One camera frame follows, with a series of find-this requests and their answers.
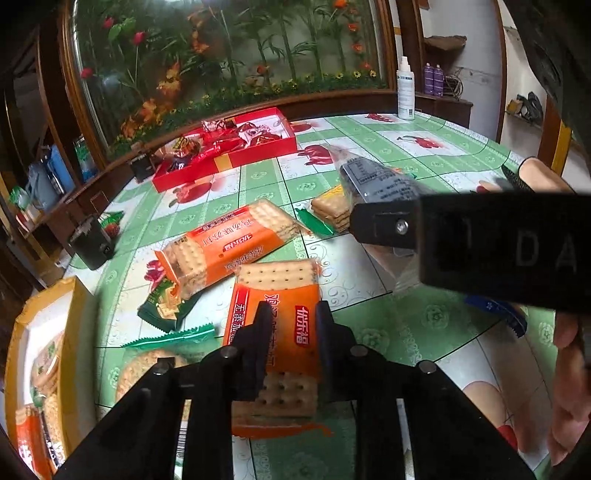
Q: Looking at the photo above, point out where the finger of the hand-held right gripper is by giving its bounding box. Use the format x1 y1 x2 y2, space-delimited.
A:
349 200 421 247

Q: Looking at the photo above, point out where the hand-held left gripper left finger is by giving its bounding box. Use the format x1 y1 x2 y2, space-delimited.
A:
53 302 275 480

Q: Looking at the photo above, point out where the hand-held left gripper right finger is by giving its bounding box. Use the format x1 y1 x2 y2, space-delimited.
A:
315 300 539 480

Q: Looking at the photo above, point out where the black labelled clear packet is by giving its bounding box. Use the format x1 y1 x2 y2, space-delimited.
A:
323 143 423 298

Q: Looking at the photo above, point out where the orange cracker packet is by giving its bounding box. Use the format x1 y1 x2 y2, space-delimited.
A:
152 200 311 301
223 260 334 439

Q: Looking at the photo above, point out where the green square cracker packet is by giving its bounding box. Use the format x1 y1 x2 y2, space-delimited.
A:
295 185 358 238

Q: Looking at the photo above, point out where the green round cracker packet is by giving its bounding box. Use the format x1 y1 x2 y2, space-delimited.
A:
115 323 215 407

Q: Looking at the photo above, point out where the yellow cardboard box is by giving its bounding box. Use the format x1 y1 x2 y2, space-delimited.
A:
0 276 100 480

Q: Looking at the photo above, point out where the pile of cracker packets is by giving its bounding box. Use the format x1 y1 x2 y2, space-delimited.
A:
14 330 68 476

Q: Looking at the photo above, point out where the person's right hand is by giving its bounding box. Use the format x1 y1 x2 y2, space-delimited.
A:
549 316 591 467

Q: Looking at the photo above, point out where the low wooden cabinet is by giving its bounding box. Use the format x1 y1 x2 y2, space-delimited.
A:
416 95 474 130

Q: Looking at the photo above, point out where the white spray bottle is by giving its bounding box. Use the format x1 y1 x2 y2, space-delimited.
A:
397 56 415 121

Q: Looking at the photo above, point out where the red gift box tray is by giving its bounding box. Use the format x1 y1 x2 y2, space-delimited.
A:
151 107 298 193

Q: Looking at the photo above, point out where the pile of red wrapped packets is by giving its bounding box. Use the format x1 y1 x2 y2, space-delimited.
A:
159 117 294 174

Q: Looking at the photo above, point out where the small green red packet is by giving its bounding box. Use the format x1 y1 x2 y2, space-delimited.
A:
99 211 125 238

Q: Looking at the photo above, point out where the black plastic container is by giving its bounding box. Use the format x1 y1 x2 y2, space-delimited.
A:
68 215 116 271

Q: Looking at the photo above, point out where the orange brown bread packet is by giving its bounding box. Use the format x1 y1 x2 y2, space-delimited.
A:
168 134 204 162

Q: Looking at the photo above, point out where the small black box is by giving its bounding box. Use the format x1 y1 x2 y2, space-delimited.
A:
129 150 155 182

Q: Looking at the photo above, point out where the artificial plant glass display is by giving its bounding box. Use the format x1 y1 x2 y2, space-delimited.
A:
60 0 398 162

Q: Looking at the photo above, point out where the green white bag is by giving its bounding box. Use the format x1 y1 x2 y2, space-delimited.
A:
74 136 98 182

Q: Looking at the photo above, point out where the grey blue kettle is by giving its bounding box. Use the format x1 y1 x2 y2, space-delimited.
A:
28 159 54 210

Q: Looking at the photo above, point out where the green packet on shelf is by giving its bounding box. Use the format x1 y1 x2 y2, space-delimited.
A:
9 187 33 213

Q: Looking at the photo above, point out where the dark wooden shelf unit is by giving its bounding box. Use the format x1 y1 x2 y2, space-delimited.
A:
0 0 139 296

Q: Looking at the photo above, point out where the coiled cable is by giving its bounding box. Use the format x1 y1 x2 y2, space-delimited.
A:
444 67 465 100

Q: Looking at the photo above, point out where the wooden wall shelf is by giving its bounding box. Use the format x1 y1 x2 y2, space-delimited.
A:
422 34 467 54

